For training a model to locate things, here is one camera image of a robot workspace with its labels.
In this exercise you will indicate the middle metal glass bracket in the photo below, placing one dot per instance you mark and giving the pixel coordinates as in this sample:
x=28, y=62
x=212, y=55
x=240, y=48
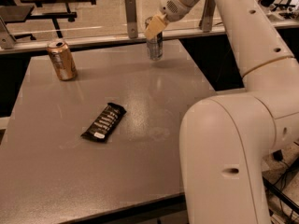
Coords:
x=131, y=18

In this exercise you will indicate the orange soda can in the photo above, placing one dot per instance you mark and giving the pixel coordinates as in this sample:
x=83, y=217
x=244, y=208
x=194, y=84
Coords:
x=62, y=59

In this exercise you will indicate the black snack bar wrapper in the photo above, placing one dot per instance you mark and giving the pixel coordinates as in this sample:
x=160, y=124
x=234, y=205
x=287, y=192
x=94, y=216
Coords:
x=105, y=123

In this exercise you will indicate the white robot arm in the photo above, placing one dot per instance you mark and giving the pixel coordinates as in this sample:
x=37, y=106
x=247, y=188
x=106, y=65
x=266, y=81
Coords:
x=224, y=138

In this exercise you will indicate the dark background desk left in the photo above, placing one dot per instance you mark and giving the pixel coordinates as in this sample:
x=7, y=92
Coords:
x=15, y=14

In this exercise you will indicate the metal glass bracket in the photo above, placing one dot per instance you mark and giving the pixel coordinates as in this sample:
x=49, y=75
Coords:
x=206, y=21
x=7, y=40
x=131, y=18

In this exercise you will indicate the black tripod stand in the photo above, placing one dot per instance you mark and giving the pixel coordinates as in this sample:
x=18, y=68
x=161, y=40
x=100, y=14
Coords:
x=285, y=199

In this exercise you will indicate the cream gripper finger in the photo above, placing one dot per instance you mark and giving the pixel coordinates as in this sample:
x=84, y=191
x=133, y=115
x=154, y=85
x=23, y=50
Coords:
x=156, y=25

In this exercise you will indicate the left metal glass bracket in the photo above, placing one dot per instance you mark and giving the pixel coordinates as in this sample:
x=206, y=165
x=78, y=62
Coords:
x=7, y=40

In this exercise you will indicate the right metal glass bracket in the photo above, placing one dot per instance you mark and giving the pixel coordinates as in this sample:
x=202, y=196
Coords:
x=206, y=21

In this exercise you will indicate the dark background table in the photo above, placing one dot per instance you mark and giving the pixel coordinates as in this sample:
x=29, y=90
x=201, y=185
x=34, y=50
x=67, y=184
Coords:
x=55, y=16

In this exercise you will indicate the silver redbull can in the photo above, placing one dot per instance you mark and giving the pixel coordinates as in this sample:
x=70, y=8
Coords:
x=154, y=43

